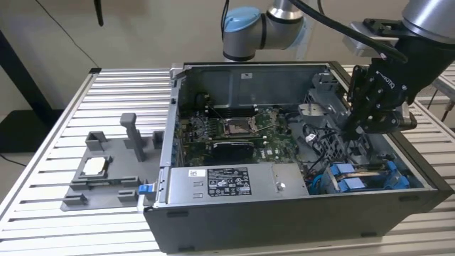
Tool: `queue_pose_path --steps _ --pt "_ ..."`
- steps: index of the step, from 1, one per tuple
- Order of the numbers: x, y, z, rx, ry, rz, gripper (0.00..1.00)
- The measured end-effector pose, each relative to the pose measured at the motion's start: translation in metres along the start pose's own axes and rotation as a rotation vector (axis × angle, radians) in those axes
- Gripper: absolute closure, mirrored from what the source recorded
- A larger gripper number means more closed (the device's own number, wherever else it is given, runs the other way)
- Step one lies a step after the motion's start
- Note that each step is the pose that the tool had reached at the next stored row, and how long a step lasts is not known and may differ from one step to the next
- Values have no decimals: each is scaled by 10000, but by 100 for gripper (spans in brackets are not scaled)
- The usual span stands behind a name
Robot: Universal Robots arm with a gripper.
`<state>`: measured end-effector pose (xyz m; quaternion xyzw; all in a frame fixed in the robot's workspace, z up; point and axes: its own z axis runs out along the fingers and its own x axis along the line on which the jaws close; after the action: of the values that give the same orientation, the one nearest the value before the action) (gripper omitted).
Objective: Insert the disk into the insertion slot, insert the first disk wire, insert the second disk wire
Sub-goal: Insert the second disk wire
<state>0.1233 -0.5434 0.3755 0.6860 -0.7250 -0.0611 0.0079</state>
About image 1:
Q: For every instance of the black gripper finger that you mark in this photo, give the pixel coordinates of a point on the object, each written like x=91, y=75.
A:
x=360, y=88
x=384, y=120

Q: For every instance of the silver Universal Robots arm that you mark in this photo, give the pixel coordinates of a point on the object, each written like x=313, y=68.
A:
x=245, y=40

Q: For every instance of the grey disk bay cage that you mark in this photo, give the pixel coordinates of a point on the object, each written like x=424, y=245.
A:
x=329, y=106

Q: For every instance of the RAM slot bank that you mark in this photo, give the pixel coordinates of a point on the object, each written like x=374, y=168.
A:
x=233, y=110

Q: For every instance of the green motherboard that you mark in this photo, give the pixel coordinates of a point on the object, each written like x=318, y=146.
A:
x=281, y=149

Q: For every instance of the CPU socket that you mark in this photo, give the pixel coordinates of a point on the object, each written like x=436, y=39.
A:
x=239, y=127

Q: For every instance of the silver power supply unit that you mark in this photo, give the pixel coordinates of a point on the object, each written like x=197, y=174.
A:
x=255, y=184

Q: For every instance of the open black PC case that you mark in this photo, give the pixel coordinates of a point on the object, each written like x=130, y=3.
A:
x=249, y=226

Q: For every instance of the blue case latch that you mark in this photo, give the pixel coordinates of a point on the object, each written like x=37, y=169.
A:
x=143, y=189

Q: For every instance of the silver CPU chip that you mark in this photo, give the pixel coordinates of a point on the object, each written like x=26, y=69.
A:
x=95, y=166

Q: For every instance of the grey parts rack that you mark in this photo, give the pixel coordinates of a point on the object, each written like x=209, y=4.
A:
x=107, y=192

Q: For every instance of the black desk stand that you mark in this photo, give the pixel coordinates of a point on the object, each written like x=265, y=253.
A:
x=22, y=80

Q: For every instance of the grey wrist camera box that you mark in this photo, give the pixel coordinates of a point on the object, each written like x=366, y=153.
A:
x=357, y=44

